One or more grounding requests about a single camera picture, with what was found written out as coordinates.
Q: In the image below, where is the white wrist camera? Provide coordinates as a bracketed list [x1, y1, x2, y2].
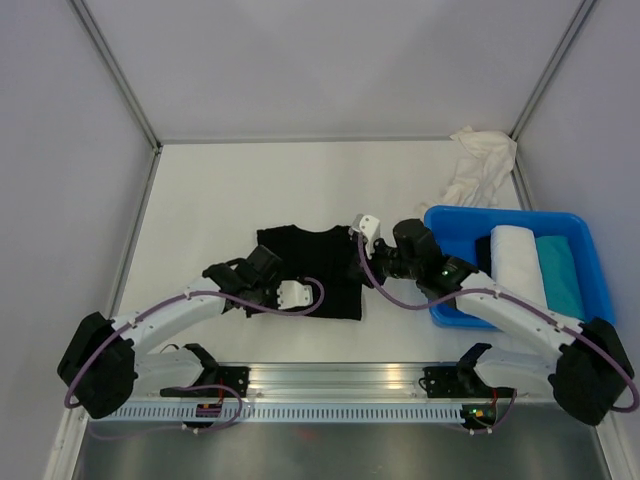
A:
[349, 214, 381, 259]
[276, 280, 314, 311]

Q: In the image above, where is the aluminium mounting rail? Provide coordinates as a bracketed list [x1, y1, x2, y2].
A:
[69, 360, 614, 404]

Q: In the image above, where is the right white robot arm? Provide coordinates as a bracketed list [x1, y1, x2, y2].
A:
[350, 215, 639, 426]

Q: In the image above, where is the right aluminium frame post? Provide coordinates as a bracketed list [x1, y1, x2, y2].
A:
[509, 0, 599, 142]

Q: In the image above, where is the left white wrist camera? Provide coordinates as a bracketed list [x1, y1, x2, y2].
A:
[276, 280, 314, 311]

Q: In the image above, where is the aluminium frame post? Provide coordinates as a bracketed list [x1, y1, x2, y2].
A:
[67, 0, 162, 154]
[509, 0, 599, 142]

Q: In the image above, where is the crumpled cream t-shirt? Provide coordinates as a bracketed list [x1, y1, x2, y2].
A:
[415, 126, 517, 217]

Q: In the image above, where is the purple cable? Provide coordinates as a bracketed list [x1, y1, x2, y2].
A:
[357, 232, 639, 436]
[64, 276, 325, 441]

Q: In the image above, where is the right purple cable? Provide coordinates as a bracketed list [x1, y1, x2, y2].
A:
[357, 232, 639, 436]

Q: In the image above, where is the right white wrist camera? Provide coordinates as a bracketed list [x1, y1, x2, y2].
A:
[349, 214, 381, 259]

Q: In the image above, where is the rolled teal t-shirt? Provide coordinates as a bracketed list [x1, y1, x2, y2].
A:
[535, 236, 586, 320]

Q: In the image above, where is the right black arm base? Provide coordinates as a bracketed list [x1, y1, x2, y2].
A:
[418, 365, 513, 400]

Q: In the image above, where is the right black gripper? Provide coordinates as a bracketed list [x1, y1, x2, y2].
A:
[345, 235, 420, 290]

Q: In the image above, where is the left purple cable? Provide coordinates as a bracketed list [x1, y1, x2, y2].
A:
[64, 276, 325, 441]

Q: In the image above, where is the rolled black t-shirt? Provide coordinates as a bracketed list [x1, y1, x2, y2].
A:
[475, 236, 492, 275]

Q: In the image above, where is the black t-shirt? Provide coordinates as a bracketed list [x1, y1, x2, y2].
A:
[256, 225, 362, 321]
[475, 236, 492, 275]

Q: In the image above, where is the blue plastic bin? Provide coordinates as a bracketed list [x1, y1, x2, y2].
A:
[424, 206, 616, 324]

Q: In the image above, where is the rolled white t-shirt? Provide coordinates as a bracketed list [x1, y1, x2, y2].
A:
[490, 225, 547, 307]

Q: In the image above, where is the slotted white cable duct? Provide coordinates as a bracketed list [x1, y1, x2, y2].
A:
[106, 402, 463, 424]

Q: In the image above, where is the left aluminium frame post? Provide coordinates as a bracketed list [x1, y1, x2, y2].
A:
[67, 0, 162, 154]

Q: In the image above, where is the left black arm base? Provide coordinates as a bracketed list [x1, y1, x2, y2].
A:
[160, 365, 251, 398]

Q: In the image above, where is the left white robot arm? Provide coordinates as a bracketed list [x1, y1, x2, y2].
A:
[57, 246, 283, 419]

